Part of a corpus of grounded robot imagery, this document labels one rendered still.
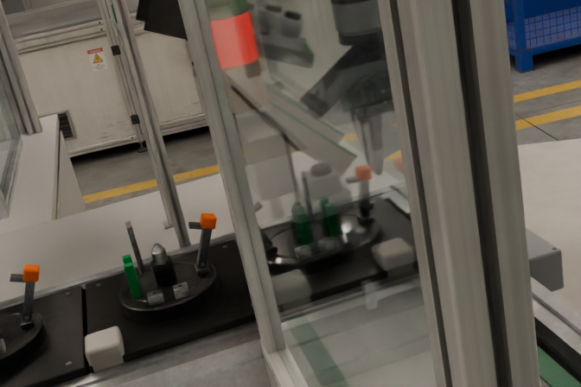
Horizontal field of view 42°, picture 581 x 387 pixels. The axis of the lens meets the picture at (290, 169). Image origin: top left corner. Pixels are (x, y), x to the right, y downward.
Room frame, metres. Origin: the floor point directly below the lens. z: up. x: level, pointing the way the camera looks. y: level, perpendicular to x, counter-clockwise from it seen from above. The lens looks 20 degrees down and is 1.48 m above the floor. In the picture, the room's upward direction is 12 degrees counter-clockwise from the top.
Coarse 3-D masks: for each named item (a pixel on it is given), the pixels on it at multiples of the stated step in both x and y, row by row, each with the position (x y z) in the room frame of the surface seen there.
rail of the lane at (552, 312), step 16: (544, 288) 0.80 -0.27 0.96; (544, 304) 0.78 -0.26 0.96; (560, 304) 0.76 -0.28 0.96; (544, 320) 0.74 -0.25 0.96; (560, 320) 0.74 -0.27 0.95; (576, 320) 0.72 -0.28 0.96; (544, 336) 0.73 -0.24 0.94; (560, 336) 0.70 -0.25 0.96; (576, 336) 0.70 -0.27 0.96; (560, 352) 0.70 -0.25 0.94; (576, 352) 0.67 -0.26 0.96; (576, 368) 0.68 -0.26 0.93
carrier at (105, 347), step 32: (128, 224) 1.01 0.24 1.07; (128, 256) 0.97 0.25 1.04; (160, 256) 0.96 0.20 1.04; (192, 256) 1.08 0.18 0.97; (224, 256) 1.05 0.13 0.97; (96, 288) 1.04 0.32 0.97; (128, 288) 0.97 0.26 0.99; (160, 288) 0.95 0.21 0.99; (192, 288) 0.93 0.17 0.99; (224, 288) 0.95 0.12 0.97; (96, 320) 0.94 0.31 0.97; (128, 320) 0.92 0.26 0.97; (160, 320) 0.90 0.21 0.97; (192, 320) 0.88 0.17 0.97; (224, 320) 0.86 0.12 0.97; (96, 352) 0.83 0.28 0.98; (128, 352) 0.84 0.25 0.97
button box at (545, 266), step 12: (528, 240) 0.93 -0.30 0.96; (540, 240) 0.92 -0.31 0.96; (528, 252) 0.89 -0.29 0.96; (540, 252) 0.89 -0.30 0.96; (552, 252) 0.88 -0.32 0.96; (540, 264) 0.88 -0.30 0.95; (552, 264) 0.88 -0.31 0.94; (540, 276) 0.88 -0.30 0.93; (552, 276) 0.88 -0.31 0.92; (552, 288) 0.88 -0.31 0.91
